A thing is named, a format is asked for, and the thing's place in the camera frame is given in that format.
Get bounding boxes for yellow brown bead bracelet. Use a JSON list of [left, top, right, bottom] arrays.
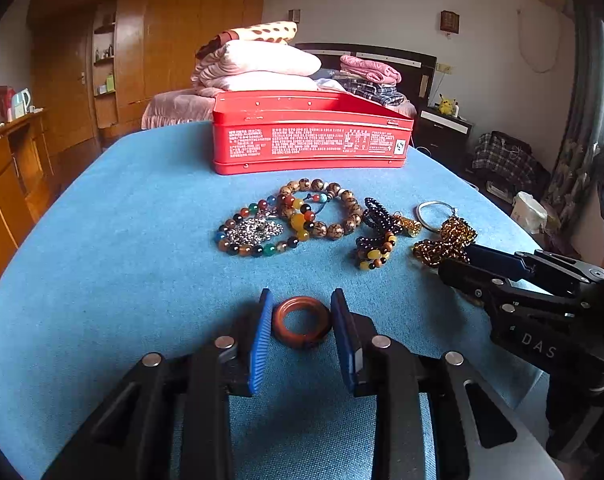
[[354, 240, 397, 272]]

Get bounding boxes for pink folded quilt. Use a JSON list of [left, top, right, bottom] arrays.
[[192, 72, 319, 93], [197, 42, 323, 81]]

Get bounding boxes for multicolour bead bracelet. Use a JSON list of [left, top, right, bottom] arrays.
[[215, 199, 317, 258]]

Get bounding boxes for dark nightstand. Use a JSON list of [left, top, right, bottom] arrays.
[[414, 109, 474, 171]]

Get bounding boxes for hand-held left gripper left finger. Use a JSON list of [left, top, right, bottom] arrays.
[[42, 287, 275, 480]]

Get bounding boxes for silver rhinestone brooch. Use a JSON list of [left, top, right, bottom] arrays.
[[230, 214, 285, 247]]

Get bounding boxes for spotted folded blanket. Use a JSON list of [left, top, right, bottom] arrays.
[[196, 22, 299, 58]]

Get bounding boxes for wooden sideboard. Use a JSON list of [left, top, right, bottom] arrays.
[[0, 109, 57, 311]]

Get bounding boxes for silver bangle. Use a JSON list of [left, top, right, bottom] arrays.
[[416, 201, 458, 233]]

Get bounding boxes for plaid folded clothes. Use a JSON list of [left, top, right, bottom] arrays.
[[332, 72, 407, 107]]

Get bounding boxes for dark wooden bed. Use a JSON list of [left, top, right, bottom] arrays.
[[294, 42, 437, 111]]

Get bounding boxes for amber small bead bracelet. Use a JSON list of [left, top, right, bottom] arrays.
[[413, 217, 478, 267]]

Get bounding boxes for white bin bag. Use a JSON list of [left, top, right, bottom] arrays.
[[511, 191, 548, 233]]

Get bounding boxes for patterned wooden bead bracelet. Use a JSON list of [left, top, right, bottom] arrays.
[[277, 178, 365, 241]]

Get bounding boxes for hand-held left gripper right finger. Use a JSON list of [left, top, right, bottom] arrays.
[[330, 287, 565, 480]]

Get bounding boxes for brown ring bangle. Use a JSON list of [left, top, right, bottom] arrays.
[[272, 296, 333, 350]]

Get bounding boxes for patterned curtain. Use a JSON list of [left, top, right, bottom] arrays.
[[542, 0, 604, 261]]

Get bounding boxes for plaid bag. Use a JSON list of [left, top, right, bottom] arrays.
[[472, 131, 538, 186]]

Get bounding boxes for wooden wardrobe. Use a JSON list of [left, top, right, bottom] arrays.
[[26, 0, 267, 148]]

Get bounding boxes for bed with pink cover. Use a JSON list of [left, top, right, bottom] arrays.
[[142, 87, 417, 131]]

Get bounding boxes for red tin box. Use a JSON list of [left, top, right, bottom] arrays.
[[212, 91, 415, 176]]

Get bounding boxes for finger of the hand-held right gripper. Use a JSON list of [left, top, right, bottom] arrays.
[[438, 257, 583, 322], [467, 244, 604, 298]]

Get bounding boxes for dark small bead strand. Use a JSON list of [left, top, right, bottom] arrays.
[[363, 197, 403, 253]]

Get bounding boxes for pink folded clothes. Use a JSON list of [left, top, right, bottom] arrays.
[[339, 55, 403, 86]]

